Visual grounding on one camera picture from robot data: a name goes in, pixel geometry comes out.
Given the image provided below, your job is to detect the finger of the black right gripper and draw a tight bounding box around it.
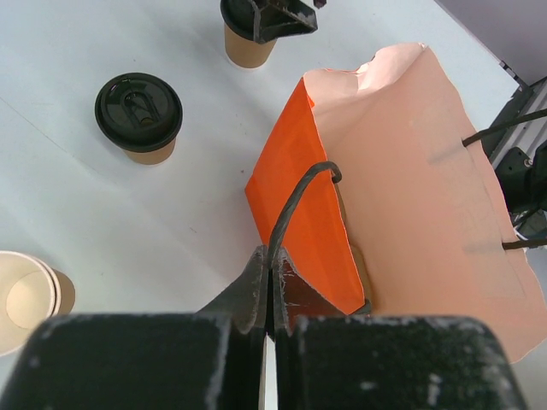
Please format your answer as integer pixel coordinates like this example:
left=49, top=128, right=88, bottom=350
left=250, top=0, right=318, bottom=44

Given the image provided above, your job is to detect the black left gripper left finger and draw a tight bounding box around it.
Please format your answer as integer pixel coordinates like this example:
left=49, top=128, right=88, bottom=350
left=2, top=246, right=268, bottom=409

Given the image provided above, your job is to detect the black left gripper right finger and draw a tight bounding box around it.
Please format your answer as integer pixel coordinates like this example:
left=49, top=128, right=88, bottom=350
left=268, top=250, right=527, bottom=409

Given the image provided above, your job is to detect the black cup lid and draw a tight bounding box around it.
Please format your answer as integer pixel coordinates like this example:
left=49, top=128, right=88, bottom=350
left=221, top=0, right=255, bottom=32
left=94, top=73, right=183, bottom=153

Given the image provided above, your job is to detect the brown paper cup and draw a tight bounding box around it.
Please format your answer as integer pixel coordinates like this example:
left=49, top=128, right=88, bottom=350
left=224, top=24, right=277, bottom=70
left=123, top=139, right=176, bottom=166

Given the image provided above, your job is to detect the orange paper bag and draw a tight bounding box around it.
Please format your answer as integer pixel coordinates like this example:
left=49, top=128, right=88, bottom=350
left=245, top=43, right=546, bottom=361

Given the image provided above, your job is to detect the stack of brown paper cups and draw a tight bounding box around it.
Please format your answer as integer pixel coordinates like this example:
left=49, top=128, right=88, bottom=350
left=1, top=250, right=76, bottom=356

